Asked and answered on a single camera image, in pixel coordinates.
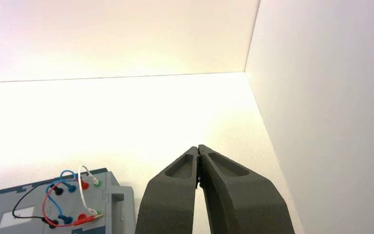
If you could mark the small white number display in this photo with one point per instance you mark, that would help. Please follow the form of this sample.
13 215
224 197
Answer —
16 217

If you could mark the grey and blue task box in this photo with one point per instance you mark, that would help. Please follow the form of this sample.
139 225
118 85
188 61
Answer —
116 213

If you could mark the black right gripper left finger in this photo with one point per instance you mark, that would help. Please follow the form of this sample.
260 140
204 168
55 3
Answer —
167 206

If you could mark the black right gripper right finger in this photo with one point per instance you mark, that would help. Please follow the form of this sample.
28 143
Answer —
242 206

